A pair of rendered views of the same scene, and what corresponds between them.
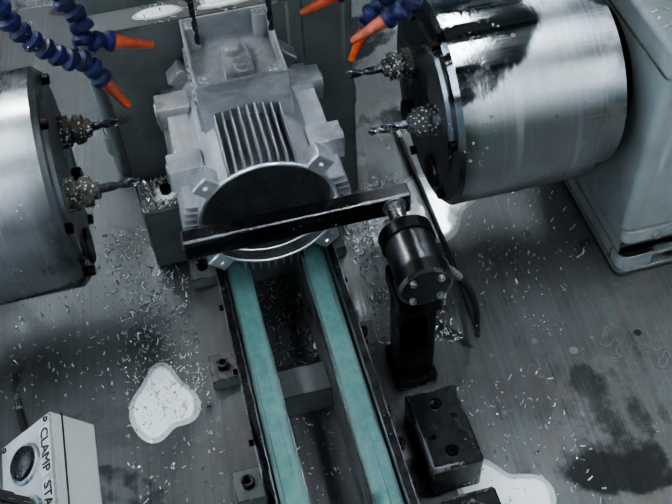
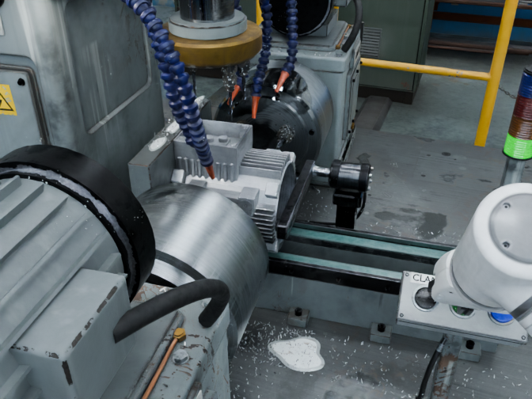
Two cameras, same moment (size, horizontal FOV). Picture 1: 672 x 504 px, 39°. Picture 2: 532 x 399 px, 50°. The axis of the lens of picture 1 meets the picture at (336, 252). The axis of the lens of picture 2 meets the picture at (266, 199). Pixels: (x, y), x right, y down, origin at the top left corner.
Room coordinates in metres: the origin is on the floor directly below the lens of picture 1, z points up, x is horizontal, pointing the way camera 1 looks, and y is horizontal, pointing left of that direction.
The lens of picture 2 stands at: (0.32, 0.91, 1.60)
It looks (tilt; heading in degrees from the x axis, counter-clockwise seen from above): 32 degrees down; 297
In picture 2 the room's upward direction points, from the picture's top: straight up
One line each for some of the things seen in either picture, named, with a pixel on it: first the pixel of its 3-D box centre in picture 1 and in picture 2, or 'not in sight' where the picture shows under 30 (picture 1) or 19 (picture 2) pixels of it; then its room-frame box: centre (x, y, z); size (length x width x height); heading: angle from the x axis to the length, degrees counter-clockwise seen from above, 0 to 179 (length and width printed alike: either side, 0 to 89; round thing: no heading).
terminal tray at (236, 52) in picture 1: (235, 69); (214, 150); (0.84, 0.10, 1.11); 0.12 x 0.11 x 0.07; 11
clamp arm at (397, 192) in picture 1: (297, 221); (298, 196); (0.69, 0.04, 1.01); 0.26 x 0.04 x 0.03; 101
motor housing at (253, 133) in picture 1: (252, 153); (236, 195); (0.80, 0.09, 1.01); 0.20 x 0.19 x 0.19; 11
